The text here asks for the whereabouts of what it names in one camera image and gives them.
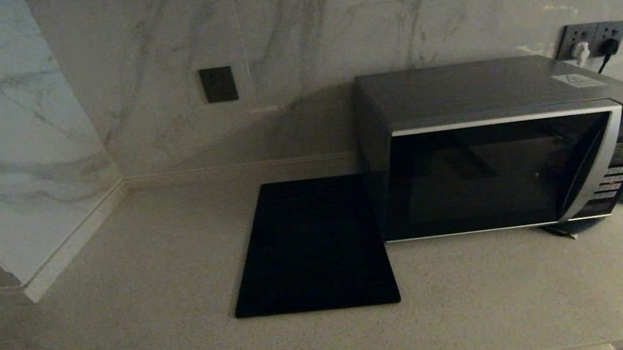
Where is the white power plug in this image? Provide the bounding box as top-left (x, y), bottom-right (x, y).
top-left (569, 40), bottom-right (594, 68)

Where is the grey double wall socket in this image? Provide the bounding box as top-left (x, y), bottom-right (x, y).
top-left (553, 19), bottom-right (623, 63)

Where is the black glass induction cooktop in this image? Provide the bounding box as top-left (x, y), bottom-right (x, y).
top-left (220, 169), bottom-right (402, 323)

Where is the silver black microwave oven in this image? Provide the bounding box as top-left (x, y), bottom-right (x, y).
top-left (350, 44), bottom-right (623, 247)

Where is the black power plug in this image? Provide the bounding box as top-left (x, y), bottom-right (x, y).
top-left (598, 38), bottom-right (622, 57)

